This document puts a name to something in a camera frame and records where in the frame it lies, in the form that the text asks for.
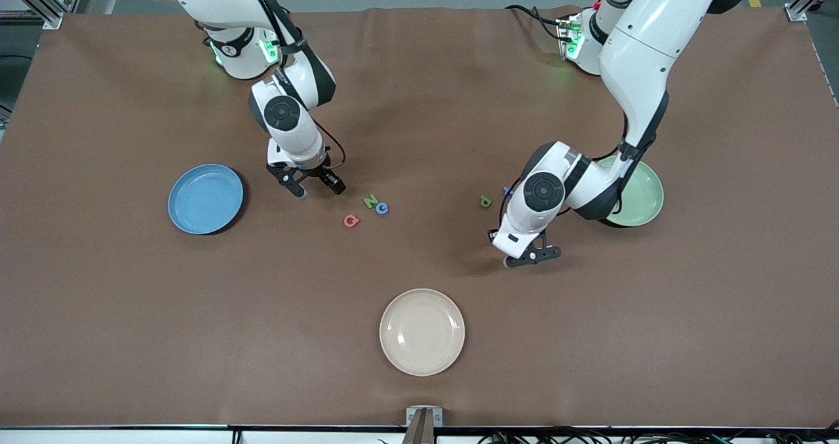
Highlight blue plate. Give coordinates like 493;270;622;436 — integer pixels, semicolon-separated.
168;163;244;235

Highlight cream plate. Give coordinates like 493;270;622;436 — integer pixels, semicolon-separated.
380;289;466;377

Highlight green plate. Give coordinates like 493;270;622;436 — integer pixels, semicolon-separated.
596;155;665;228

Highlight brown table cover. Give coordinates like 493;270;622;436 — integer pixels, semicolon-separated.
0;6;839;428

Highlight white table edge strip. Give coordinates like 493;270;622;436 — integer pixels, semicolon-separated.
0;426;839;444

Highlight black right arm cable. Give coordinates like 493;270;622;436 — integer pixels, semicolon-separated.
239;0;346;169

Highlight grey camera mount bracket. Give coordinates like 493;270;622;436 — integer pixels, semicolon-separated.
405;406;444;444

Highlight black cable bundle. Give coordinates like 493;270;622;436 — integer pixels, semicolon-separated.
478;428;839;444

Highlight black cable at left arm base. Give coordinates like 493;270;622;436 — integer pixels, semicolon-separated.
505;5;566;41

